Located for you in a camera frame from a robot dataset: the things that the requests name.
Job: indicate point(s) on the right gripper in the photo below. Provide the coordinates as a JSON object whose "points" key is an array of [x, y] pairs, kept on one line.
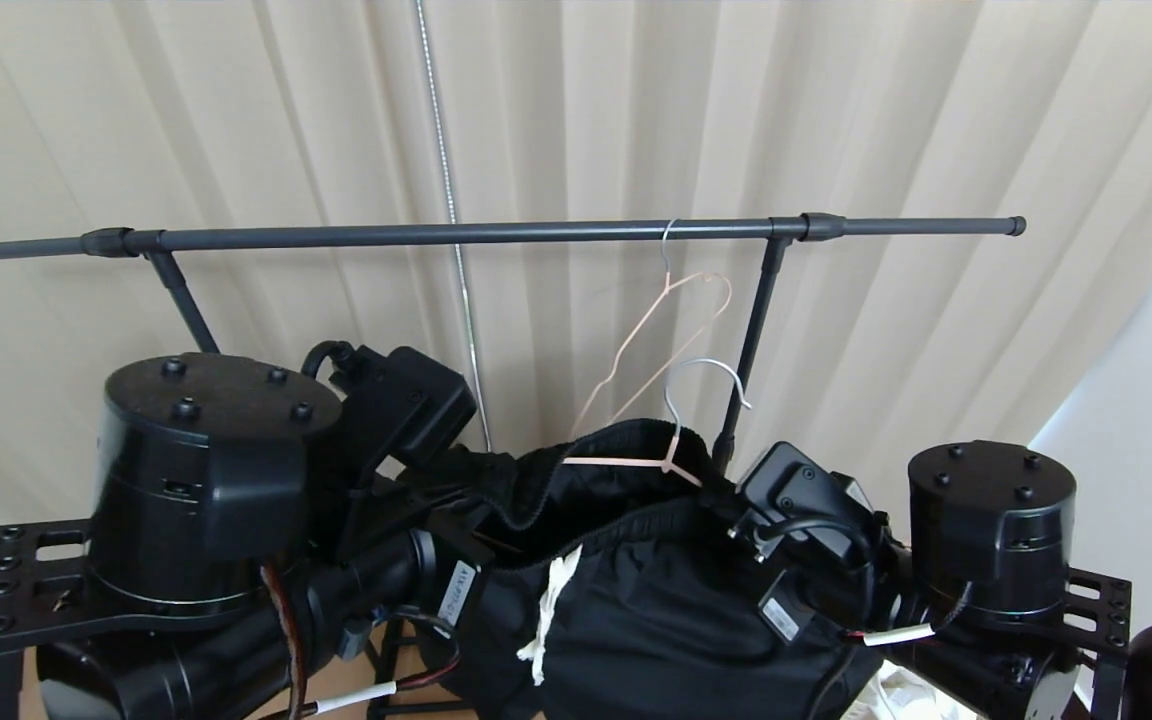
{"points": [[836, 605]]}

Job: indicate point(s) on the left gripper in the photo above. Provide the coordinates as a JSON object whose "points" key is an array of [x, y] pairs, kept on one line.
{"points": [[386, 585]]}

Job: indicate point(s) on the black garment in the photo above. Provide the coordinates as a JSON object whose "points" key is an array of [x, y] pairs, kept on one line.
{"points": [[656, 620]]}

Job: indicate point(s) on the pink clothes hanger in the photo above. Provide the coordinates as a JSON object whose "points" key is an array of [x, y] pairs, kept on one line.
{"points": [[671, 455], [671, 282]]}

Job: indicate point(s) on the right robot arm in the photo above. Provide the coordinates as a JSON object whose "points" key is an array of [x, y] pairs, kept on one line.
{"points": [[991, 530]]}

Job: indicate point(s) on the black clothes rack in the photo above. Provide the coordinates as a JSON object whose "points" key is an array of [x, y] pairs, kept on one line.
{"points": [[336, 236]]}

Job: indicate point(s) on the white printed garment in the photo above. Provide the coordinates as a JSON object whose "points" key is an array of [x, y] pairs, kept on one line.
{"points": [[901, 695]]}

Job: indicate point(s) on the thin grey curtain wand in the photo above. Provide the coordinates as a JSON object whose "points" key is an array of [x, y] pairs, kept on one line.
{"points": [[446, 170]]}

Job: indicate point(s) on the beige curtain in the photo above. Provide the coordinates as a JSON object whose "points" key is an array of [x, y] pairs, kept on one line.
{"points": [[186, 100]]}

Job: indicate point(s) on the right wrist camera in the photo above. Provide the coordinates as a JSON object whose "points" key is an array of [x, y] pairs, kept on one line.
{"points": [[796, 490]]}

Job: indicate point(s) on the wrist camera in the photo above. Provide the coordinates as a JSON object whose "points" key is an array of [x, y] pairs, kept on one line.
{"points": [[796, 490], [406, 410]]}

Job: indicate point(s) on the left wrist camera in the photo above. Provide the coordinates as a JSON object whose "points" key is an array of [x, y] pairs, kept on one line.
{"points": [[406, 410]]}

